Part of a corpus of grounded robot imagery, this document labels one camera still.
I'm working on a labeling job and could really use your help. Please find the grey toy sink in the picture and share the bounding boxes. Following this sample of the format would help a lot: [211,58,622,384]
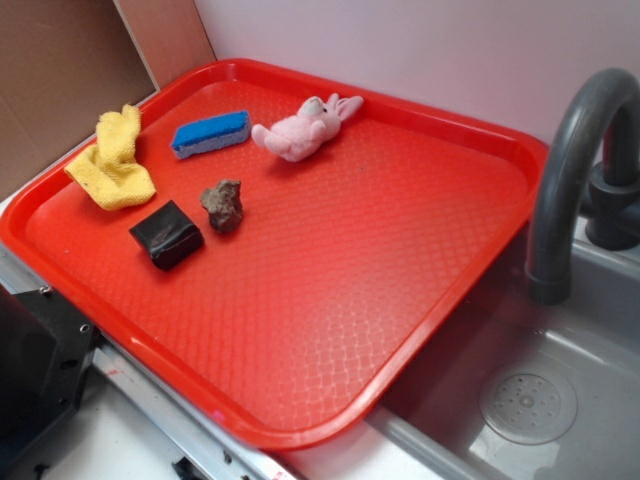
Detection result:
[369,233,639,479]

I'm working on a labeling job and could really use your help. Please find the sink drain strainer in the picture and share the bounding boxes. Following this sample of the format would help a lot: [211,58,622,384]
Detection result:
[478,362,578,445]

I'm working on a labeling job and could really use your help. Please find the black square block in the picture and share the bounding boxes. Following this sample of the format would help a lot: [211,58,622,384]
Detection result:
[129,200,204,271]

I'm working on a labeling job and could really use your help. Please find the pink plush bunny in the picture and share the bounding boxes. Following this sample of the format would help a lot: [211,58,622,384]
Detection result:
[251,93,364,163]

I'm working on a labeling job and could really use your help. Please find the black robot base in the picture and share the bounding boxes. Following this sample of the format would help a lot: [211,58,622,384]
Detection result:
[1,288,98,450]

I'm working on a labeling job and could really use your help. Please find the grey toy faucet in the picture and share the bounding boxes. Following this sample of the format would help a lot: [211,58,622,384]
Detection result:
[525,68,639,305]

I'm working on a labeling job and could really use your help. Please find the blue sponge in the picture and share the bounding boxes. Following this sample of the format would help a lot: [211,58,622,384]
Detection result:
[170,110,251,159]

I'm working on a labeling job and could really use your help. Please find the yellow cloth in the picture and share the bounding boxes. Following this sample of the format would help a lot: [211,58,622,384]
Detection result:
[64,105,156,211]

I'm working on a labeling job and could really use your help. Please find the brown rock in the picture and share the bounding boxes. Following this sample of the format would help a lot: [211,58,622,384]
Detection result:
[200,179,244,234]

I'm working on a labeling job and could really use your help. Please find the red plastic tray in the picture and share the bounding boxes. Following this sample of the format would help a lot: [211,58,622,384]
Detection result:
[1,59,547,451]

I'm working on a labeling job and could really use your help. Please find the brown cardboard panel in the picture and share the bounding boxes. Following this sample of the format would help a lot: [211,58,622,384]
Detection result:
[1,1,215,198]

